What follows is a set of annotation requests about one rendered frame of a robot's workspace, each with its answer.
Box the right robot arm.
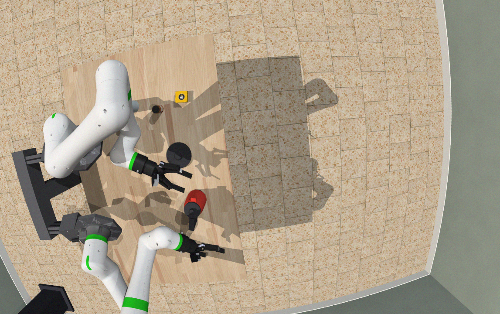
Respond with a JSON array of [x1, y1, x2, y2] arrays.
[[71, 223, 190, 314]]

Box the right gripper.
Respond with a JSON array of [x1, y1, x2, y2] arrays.
[[187, 239, 224, 257]]

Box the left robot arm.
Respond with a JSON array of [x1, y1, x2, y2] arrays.
[[43, 59, 148, 178]]

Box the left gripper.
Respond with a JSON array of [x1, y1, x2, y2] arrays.
[[143, 159, 192, 193]]

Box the dark grey round disc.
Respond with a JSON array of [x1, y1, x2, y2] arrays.
[[166, 142, 192, 168]]

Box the white plastic bottle with blue cap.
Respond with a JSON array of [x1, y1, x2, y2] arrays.
[[132, 100, 139, 113]]

